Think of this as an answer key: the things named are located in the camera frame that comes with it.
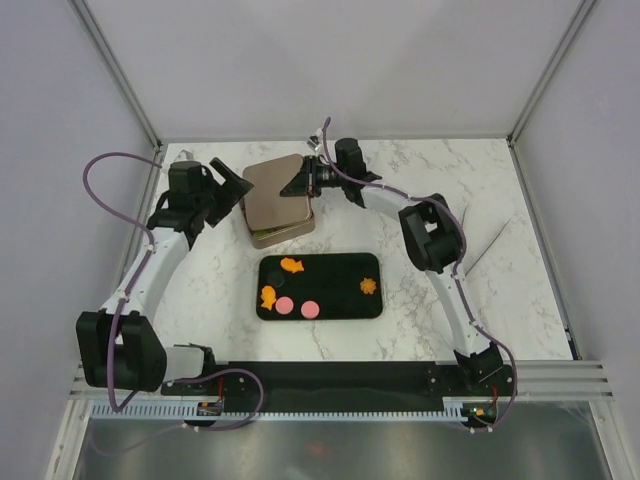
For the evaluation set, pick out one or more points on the orange flower cookie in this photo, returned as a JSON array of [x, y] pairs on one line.
[[368, 286]]

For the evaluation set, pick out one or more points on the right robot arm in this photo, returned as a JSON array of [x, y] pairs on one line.
[[433, 237]]

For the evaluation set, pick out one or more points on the dark green tray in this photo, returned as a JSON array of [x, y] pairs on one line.
[[332, 280]]

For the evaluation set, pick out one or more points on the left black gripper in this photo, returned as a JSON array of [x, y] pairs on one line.
[[230, 192]]

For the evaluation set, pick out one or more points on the pink macaron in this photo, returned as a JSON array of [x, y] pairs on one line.
[[284, 305], [310, 309]]

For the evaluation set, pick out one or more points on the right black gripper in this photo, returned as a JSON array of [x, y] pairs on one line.
[[305, 181]]

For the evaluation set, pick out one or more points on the orange fish cookie upper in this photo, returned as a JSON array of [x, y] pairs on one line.
[[292, 265]]

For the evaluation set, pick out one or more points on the orange fish cookie lower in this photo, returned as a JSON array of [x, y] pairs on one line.
[[268, 297]]

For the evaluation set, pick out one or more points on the pink macaron left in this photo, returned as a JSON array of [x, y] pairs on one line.
[[284, 305]]

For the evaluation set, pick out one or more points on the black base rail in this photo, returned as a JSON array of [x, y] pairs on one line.
[[344, 387]]

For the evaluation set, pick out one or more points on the gold cookie tin box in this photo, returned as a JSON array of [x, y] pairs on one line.
[[285, 235]]

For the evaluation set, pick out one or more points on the aluminium frame rail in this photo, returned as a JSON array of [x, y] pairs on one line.
[[545, 381]]

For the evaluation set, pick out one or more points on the orange fish cookie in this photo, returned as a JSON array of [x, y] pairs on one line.
[[292, 265], [268, 297]]

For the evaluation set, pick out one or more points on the black sandwich cookie left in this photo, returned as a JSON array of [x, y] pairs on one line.
[[275, 278]]

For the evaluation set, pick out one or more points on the pink macaron right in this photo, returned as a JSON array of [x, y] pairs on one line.
[[310, 309]]

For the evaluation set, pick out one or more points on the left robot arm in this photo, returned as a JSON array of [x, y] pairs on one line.
[[119, 347]]

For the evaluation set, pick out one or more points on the gold tin lid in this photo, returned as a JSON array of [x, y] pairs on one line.
[[264, 207]]

